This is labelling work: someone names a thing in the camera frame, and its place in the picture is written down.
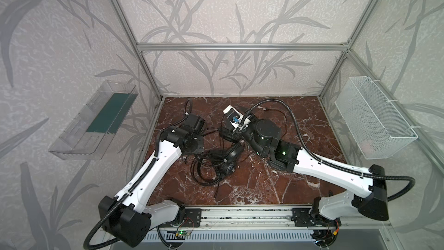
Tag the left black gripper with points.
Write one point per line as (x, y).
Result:
(196, 124)

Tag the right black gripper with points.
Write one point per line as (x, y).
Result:
(228, 134)

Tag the large black headphones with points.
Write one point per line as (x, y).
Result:
(225, 149)

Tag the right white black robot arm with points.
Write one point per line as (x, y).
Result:
(367, 191)

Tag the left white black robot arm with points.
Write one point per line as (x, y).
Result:
(127, 217)

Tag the green lit circuit board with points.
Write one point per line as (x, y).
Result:
(181, 234)

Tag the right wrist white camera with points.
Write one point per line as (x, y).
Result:
(234, 118)

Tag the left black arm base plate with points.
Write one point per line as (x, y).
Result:
(192, 218)

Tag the clear plastic wall tray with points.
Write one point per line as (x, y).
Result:
(93, 129)

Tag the aluminium front rail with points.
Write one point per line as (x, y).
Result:
(231, 217)

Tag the aluminium frame crossbar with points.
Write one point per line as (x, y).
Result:
(145, 47)

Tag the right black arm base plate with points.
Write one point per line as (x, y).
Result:
(305, 217)

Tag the white wire mesh basket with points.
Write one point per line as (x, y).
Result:
(377, 126)

